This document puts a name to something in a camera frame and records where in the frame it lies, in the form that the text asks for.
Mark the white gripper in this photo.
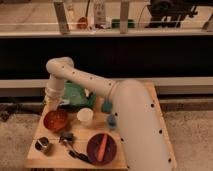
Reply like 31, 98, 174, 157
45, 86, 64, 111

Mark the green towel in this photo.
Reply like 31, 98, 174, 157
60, 82, 96, 109

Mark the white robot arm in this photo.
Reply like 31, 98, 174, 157
45, 57, 176, 171

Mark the red bowl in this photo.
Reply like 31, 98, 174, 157
43, 108, 68, 133

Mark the white plastic cup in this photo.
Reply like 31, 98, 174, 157
77, 108, 94, 126

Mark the black clip tool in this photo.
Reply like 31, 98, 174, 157
59, 132, 74, 143

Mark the metal cup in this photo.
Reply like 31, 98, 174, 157
35, 137, 51, 153

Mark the wooden table board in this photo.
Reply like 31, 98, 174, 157
25, 80, 178, 171

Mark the teal small object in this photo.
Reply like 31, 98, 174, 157
101, 101, 112, 113

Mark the blue small cup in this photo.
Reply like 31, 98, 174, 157
106, 115, 117, 130

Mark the orange carrot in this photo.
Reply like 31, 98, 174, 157
97, 134, 108, 162

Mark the purple plate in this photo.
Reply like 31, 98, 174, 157
86, 133, 117, 165

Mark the red object on shelf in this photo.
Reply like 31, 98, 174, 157
77, 17, 88, 29

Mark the green box on shelf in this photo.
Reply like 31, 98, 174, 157
111, 19, 135, 29

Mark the white labelled box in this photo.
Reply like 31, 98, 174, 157
93, 0, 106, 25

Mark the black machine on shelf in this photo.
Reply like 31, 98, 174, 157
147, 0, 198, 28

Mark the black handled utensil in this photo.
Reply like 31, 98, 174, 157
69, 150, 91, 164

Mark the left wooden post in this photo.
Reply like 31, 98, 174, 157
53, 0, 69, 35

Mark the wooden post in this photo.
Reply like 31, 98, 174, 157
53, 0, 69, 35
120, 0, 129, 34

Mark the right wooden post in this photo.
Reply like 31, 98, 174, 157
120, 0, 129, 34

